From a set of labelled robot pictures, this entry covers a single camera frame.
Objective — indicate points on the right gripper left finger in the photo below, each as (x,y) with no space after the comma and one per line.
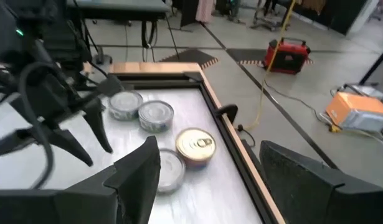
(85,202)

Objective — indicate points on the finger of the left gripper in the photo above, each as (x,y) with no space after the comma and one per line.
(97,124)
(54,138)

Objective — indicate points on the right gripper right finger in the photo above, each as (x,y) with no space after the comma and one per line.
(319,199)

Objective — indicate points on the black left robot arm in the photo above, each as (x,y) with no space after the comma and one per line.
(10,31)

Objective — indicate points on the orange cardboard box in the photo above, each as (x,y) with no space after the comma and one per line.
(350,107)

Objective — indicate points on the grey desk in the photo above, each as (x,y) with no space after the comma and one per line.
(116,7)

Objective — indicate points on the black mat striped edge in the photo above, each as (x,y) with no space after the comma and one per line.
(191,56)
(247,54)

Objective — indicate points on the red equipment box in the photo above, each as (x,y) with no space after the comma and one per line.
(287,57)

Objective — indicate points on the pink hanging cloth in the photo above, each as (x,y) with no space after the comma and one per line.
(205,11)

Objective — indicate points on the black cabinet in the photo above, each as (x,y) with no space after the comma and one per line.
(331,15)

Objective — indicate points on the grey rolling chair base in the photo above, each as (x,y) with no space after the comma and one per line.
(269,21)

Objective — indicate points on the black metal table frame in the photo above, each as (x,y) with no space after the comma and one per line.
(242,168)

